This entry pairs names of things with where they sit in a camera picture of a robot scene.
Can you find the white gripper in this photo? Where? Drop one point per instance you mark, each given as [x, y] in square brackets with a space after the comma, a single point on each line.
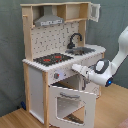
[82, 70]

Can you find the white oven door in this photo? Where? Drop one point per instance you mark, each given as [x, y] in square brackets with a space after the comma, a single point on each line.
[64, 101]

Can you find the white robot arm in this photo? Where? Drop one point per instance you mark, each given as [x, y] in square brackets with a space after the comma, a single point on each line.
[103, 71]

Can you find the wooden toy kitchen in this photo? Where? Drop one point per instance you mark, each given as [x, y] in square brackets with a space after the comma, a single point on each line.
[46, 40]

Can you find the white dishwasher door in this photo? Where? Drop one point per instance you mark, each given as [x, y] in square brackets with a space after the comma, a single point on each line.
[90, 86]

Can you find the grey toy sink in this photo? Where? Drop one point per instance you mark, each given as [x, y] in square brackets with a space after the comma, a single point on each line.
[79, 51]

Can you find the left red stove knob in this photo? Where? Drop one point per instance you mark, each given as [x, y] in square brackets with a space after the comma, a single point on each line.
[56, 75]

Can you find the black toy faucet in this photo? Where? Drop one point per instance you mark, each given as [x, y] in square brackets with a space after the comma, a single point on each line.
[73, 40]

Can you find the black toy stovetop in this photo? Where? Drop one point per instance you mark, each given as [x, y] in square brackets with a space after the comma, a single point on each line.
[52, 59]

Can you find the white microwave cabinet door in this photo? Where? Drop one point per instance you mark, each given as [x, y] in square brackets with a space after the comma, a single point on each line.
[93, 12]

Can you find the grey range hood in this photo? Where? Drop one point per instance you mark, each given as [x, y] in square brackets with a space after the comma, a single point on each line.
[48, 18]

